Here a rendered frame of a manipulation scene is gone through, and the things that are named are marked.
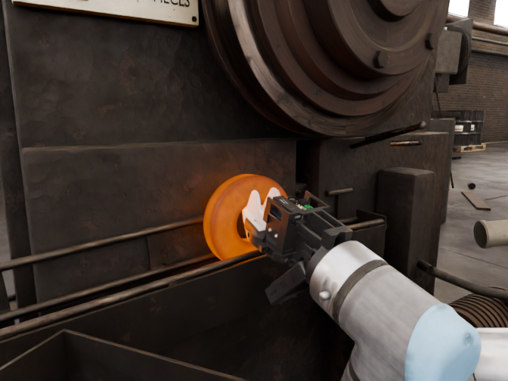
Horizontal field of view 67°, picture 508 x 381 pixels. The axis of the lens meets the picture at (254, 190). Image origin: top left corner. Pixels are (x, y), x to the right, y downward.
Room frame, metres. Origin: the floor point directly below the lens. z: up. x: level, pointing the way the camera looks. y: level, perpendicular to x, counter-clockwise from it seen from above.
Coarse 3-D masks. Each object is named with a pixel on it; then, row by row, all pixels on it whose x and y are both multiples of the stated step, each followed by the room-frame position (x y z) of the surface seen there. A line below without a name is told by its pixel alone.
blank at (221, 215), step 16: (240, 176) 0.61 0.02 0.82; (256, 176) 0.61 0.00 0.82; (224, 192) 0.58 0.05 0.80; (240, 192) 0.59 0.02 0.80; (208, 208) 0.58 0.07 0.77; (224, 208) 0.57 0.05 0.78; (240, 208) 0.59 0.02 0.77; (208, 224) 0.57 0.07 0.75; (224, 224) 0.57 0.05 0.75; (208, 240) 0.58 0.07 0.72; (224, 240) 0.57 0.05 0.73; (240, 240) 0.59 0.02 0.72; (224, 256) 0.57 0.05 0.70
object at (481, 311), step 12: (504, 288) 0.81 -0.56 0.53; (456, 300) 0.78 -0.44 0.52; (468, 300) 0.76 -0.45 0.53; (480, 300) 0.75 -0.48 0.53; (492, 300) 0.76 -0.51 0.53; (468, 312) 0.71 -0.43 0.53; (480, 312) 0.71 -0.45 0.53; (492, 312) 0.72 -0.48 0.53; (504, 312) 0.73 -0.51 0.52; (480, 324) 0.68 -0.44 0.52; (492, 324) 0.70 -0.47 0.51; (504, 324) 0.71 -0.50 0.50
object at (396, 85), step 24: (264, 0) 0.56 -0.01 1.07; (288, 0) 0.56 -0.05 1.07; (264, 24) 0.56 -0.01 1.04; (288, 24) 0.57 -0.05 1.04; (288, 48) 0.58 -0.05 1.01; (312, 48) 0.58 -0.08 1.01; (288, 72) 0.58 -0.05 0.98; (312, 72) 0.59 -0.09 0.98; (336, 72) 0.61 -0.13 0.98; (408, 72) 0.70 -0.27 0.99; (312, 96) 0.61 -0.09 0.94; (336, 96) 0.63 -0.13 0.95; (360, 96) 0.64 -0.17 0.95; (384, 96) 0.70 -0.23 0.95
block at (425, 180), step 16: (384, 176) 0.84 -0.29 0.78; (400, 176) 0.80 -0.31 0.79; (416, 176) 0.78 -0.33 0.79; (432, 176) 0.80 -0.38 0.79; (384, 192) 0.83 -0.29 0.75; (400, 192) 0.80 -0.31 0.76; (416, 192) 0.78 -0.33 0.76; (432, 192) 0.81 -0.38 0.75; (384, 208) 0.83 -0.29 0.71; (400, 208) 0.80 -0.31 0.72; (416, 208) 0.78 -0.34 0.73; (432, 208) 0.81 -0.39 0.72; (400, 224) 0.79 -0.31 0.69; (416, 224) 0.78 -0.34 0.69; (400, 240) 0.79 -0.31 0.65; (416, 240) 0.78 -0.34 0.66; (384, 256) 0.82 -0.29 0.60; (400, 256) 0.79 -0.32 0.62; (416, 256) 0.78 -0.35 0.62; (400, 272) 0.79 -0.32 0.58; (416, 272) 0.79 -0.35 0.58
